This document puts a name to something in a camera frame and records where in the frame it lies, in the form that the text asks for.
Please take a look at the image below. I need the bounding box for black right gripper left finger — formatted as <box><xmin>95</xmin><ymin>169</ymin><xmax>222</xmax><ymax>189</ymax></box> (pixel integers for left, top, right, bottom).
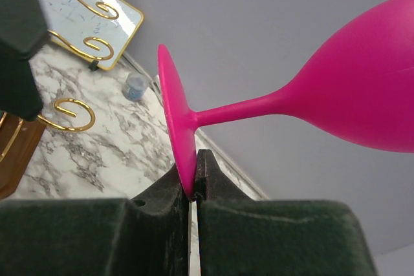
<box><xmin>1</xmin><ymin>167</ymin><xmax>190</xmax><ymax>275</ymax></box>

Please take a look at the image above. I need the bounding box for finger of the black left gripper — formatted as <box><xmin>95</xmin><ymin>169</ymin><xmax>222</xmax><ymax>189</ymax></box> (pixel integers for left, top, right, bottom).
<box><xmin>1</xmin><ymin>0</ymin><xmax>49</xmax><ymax>122</ymax></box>

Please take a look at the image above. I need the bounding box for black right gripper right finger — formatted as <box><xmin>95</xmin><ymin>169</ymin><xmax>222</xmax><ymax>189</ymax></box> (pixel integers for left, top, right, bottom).
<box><xmin>195</xmin><ymin>149</ymin><xmax>378</xmax><ymax>276</ymax></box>

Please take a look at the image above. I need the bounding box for pink wine glass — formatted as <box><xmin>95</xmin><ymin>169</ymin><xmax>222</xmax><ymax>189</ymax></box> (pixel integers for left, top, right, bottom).
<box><xmin>157</xmin><ymin>0</ymin><xmax>413</xmax><ymax>196</ymax></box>

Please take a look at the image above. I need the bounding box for gold framed whiteboard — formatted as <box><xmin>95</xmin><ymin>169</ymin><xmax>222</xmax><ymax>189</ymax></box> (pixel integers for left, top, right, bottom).
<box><xmin>40</xmin><ymin>0</ymin><xmax>144</xmax><ymax>70</ymax></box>

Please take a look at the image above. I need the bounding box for gold wire glass rack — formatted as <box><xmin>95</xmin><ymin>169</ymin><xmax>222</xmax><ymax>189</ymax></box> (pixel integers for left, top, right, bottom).
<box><xmin>0</xmin><ymin>0</ymin><xmax>120</xmax><ymax>201</ymax></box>

